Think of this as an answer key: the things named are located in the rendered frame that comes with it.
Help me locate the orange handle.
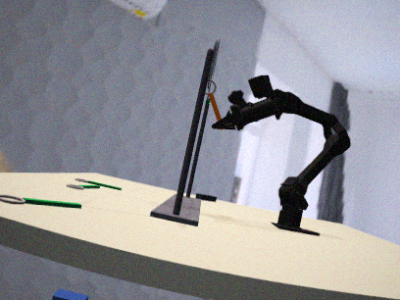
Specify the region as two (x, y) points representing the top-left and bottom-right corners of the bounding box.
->
(205, 79), (222, 121)

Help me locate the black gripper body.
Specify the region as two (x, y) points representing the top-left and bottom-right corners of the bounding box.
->
(229, 103), (262, 130)

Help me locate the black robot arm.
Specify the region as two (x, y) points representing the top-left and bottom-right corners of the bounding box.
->
(227, 75), (351, 229)

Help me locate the blue block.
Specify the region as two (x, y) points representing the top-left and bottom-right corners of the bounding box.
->
(52, 289), (88, 300)

